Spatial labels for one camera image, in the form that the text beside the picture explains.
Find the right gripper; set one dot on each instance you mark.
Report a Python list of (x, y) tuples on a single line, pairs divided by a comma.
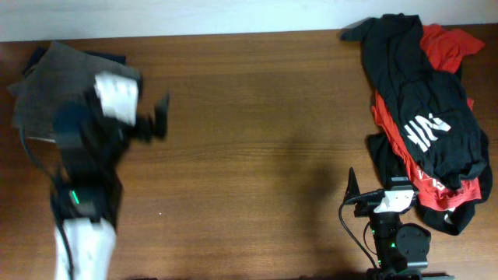
[(365, 208)]

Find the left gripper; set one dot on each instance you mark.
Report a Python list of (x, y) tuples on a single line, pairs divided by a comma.
[(145, 129)]

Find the grey shorts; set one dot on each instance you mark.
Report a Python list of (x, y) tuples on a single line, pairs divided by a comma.
[(62, 75)]

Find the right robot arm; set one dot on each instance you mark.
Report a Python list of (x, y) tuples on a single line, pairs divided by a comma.
[(401, 249)]

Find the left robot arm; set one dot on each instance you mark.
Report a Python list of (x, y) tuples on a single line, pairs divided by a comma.
[(86, 192)]

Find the folded navy blue garment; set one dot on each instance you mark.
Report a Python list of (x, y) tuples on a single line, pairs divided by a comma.
[(40, 52)]

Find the red shirt with white print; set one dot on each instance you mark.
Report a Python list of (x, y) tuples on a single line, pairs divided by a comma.
[(445, 50)]

